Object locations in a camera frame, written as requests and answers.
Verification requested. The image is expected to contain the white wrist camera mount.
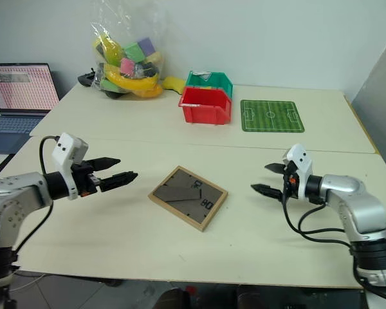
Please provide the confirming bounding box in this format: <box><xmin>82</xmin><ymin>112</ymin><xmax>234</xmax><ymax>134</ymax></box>
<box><xmin>51</xmin><ymin>132</ymin><xmax>89</xmax><ymax>201</ymax></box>
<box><xmin>282</xmin><ymin>144</ymin><xmax>314</xmax><ymax>200</ymax></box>

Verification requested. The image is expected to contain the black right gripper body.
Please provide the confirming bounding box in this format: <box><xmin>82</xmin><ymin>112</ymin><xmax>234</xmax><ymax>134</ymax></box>
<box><xmin>279</xmin><ymin>160</ymin><xmax>300</xmax><ymax>202</ymax></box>

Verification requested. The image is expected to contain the wooden picture frame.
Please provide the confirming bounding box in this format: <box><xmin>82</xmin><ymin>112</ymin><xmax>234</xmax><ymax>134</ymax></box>
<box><xmin>147</xmin><ymin>165</ymin><xmax>229</xmax><ymax>232</ymax></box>

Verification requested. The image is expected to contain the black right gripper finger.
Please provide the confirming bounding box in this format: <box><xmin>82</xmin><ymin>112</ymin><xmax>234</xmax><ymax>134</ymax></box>
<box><xmin>250</xmin><ymin>183</ymin><xmax>283</xmax><ymax>202</ymax></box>
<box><xmin>264</xmin><ymin>162</ymin><xmax>288</xmax><ymax>175</ymax></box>

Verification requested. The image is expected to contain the green plastic storage bin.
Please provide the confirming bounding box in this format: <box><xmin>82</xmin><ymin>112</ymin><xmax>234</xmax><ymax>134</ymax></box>
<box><xmin>184</xmin><ymin>70</ymin><xmax>234</xmax><ymax>97</ymax></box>

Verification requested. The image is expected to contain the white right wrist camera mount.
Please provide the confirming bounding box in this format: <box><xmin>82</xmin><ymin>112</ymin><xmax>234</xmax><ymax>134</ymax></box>
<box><xmin>282</xmin><ymin>144</ymin><xmax>314</xmax><ymax>200</ymax></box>

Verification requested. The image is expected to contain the black remote controller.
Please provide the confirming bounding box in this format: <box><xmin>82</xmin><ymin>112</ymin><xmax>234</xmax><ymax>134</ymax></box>
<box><xmin>77</xmin><ymin>68</ymin><xmax>99</xmax><ymax>88</ymax></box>

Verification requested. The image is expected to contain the clear bag of toys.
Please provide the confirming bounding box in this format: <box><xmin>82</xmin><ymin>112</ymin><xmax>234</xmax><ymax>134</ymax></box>
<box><xmin>89</xmin><ymin>6</ymin><xmax>168</xmax><ymax>100</ymax></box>

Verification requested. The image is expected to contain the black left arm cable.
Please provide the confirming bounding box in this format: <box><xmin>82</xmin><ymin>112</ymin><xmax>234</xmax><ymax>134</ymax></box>
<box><xmin>12</xmin><ymin>136</ymin><xmax>59</xmax><ymax>258</ymax></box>

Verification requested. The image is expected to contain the red plastic storage bin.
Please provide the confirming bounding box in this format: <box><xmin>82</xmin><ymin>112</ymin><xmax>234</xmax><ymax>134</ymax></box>
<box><xmin>178</xmin><ymin>86</ymin><xmax>233</xmax><ymax>126</ymax></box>

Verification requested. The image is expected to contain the open laptop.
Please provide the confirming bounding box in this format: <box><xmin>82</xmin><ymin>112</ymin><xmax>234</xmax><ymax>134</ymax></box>
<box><xmin>0</xmin><ymin>62</ymin><xmax>60</xmax><ymax>154</ymax></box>

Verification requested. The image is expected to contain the green soccer field mat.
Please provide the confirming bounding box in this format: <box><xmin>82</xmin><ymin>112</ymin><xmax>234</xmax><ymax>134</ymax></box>
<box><xmin>240</xmin><ymin>99</ymin><xmax>306</xmax><ymax>133</ymax></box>

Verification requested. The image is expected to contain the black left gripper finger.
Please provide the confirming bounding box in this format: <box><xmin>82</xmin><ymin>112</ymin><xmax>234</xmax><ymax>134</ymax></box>
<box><xmin>98</xmin><ymin>171</ymin><xmax>139</xmax><ymax>193</ymax></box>
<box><xmin>91</xmin><ymin>156</ymin><xmax>122</xmax><ymax>173</ymax></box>

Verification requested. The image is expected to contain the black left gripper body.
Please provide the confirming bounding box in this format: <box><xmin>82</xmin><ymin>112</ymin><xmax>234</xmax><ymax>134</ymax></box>
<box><xmin>71</xmin><ymin>162</ymin><xmax>102</xmax><ymax>197</ymax></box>

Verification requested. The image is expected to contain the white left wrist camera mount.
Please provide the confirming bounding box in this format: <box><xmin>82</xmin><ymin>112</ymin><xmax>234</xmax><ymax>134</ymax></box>
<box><xmin>51</xmin><ymin>132</ymin><xmax>89</xmax><ymax>201</ymax></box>

